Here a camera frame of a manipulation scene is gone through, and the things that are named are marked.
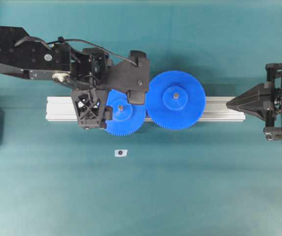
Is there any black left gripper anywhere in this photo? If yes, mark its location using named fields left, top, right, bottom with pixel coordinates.
left=68, top=47, right=115, bottom=129

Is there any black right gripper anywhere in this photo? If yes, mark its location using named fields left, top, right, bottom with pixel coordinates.
left=226, top=63, right=282, bottom=141

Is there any small blue plastic gear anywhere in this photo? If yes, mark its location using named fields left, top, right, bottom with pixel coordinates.
left=106, top=90, right=146, bottom=136

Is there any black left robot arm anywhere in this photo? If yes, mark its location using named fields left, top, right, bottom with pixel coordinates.
left=0, top=26, right=112, bottom=129

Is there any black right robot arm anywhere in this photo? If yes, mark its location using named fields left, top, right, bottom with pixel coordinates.
left=226, top=63, right=282, bottom=141

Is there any large blue plastic gear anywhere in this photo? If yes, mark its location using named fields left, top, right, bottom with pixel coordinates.
left=145, top=70, right=206, bottom=130

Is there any green table mat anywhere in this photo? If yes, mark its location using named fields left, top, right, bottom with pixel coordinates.
left=0, top=0, right=282, bottom=236

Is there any silver aluminium extrusion rail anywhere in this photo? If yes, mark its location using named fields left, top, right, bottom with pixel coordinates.
left=45, top=96, right=246, bottom=122

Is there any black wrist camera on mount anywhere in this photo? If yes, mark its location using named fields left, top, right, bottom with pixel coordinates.
left=105, top=51, right=150, bottom=105

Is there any black camera cable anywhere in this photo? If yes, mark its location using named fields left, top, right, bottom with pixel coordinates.
left=14, top=36, right=138, bottom=67

